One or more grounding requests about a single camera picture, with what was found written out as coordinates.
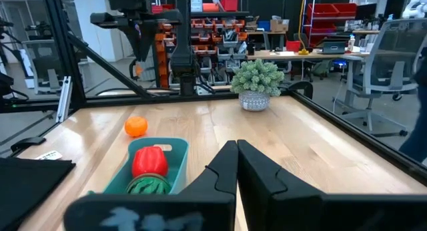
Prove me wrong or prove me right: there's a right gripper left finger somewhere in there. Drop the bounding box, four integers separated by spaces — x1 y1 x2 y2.
63 140 238 231

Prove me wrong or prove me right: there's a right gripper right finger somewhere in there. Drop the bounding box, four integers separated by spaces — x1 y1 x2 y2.
236 139 427 231

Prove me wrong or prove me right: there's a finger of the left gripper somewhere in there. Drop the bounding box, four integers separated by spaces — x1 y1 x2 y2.
116 23 141 62
139 23 157 61

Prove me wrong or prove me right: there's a teal plastic tub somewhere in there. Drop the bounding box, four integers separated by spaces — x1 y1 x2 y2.
87 136 190 196

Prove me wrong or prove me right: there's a toy watermelon ball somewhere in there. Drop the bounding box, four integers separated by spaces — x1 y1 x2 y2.
125 173 173 195

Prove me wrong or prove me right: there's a red toy bell pepper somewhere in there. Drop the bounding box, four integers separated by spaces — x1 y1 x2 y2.
131 146 169 178

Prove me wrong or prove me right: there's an orange toy fruit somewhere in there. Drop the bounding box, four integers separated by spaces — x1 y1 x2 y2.
124 115 149 138

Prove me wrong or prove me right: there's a parts shelf with orange bins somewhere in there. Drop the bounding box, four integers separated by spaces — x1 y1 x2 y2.
151 10 250 89

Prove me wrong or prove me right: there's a red storage bin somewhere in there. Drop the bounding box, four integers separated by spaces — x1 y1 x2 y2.
220 0 240 12

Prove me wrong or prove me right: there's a silver aluminium extrusion bar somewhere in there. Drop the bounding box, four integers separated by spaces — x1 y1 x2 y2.
55 75 73 124

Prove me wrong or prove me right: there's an artificial plant in patterned pot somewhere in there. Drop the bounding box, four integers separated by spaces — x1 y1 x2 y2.
230 58 286 112

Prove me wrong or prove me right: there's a cardboard box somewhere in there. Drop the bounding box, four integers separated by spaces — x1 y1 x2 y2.
270 19 290 33

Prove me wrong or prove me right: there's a wooden desk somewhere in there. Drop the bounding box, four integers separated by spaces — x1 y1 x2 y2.
246 49 371 62

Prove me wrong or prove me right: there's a white printed card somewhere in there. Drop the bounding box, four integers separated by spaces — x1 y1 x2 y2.
34 150 63 161

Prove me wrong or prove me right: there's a red box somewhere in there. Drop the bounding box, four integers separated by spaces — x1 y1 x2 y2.
286 40 302 53

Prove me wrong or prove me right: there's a person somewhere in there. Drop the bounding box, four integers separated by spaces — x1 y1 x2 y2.
398 47 427 164

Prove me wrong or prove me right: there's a grey laptop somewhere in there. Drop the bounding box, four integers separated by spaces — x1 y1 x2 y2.
320 41 346 55

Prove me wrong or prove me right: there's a black cloth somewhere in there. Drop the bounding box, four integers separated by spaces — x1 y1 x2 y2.
0 156 77 231

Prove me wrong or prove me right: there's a rack with red bins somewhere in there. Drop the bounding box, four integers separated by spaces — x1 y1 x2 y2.
305 0 358 47

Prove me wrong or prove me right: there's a white robot figure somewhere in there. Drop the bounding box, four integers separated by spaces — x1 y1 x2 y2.
402 0 427 20

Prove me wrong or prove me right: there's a black metal table frame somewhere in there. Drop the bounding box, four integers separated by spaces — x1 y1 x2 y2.
0 0 427 188

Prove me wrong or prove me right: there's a yellow hanging cable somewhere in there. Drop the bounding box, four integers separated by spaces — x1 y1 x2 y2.
298 0 310 56

